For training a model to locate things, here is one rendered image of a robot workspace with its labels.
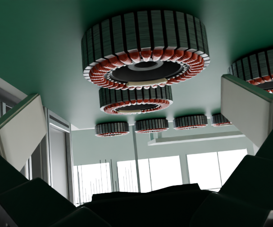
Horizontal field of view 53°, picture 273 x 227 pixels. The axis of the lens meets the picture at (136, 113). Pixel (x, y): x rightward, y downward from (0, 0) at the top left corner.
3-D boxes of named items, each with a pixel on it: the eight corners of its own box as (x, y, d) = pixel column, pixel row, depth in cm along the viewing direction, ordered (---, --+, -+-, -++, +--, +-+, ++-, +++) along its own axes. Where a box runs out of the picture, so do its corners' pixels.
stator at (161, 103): (112, 73, 35) (115, 102, 35) (184, 76, 40) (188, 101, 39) (89, 94, 45) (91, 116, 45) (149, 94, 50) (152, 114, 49)
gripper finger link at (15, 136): (12, 185, 14) (-3, 186, 14) (48, 131, 20) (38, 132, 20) (-3, 129, 13) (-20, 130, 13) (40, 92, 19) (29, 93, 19)
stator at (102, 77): (63, 13, 20) (66, 62, 19) (220, -5, 19) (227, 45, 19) (93, 63, 31) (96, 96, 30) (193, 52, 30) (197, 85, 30)
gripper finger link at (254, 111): (271, 101, 13) (286, 99, 13) (220, 74, 19) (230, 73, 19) (267, 157, 14) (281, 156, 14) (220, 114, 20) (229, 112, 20)
